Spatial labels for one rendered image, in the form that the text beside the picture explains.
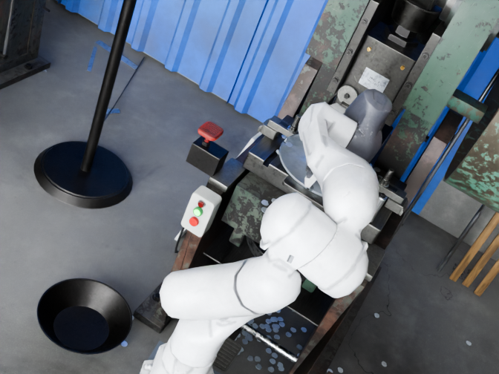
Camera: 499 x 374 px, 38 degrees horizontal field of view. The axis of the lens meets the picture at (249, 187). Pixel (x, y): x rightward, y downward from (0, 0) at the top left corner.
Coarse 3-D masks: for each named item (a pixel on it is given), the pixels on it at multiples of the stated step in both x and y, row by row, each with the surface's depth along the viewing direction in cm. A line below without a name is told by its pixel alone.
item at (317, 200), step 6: (288, 174) 199; (288, 180) 196; (294, 180) 197; (288, 186) 195; (294, 186) 195; (300, 186) 196; (294, 192) 195; (300, 192) 194; (306, 192) 195; (312, 192) 196; (312, 198) 194; (318, 198) 195; (318, 204) 193
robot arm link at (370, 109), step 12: (360, 96) 163; (372, 96) 161; (384, 96) 163; (348, 108) 167; (360, 108) 162; (372, 108) 160; (384, 108) 161; (360, 120) 162; (372, 120) 160; (384, 120) 163; (360, 132) 160; (372, 132) 160; (348, 144) 159; (360, 144) 159; (372, 144) 160; (360, 156) 160; (372, 156) 161
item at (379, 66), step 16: (368, 32) 190; (384, 32) 194; (368, 48) 190; (384, 48) 189; (400, 48) 189; (416, 48) 193; (352, 64) 195; (368, 64) 192; (384, 64) 190; (400, 64) 188; (352, 80) 196; (368, 80) 194; (384, 80) 192; (400, 80) 191; (336, 96) 201; (352, 96) 197
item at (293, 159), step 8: (296, 136) 214; (296, 144) 211; (280, 152) 204; (288, 152) 206; (296, 152) 208; (304, 152) 209; (288, 160) 203; (296, 160) 205; (304, 160) 206; (288, 168) 200; (296, 168) 202; (304, 168) 203; (296, 176) 199; (304, 176) 200; (320, 192) 197
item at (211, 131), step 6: (204, 126) 206; (210, 126) 207; (216, 126) 208; (198, 132) 204; (204, 132) 204; (210, 132) 205; (216, 132) 206; (222, 132) 207; (210, 138) 203; (216, 138) 204
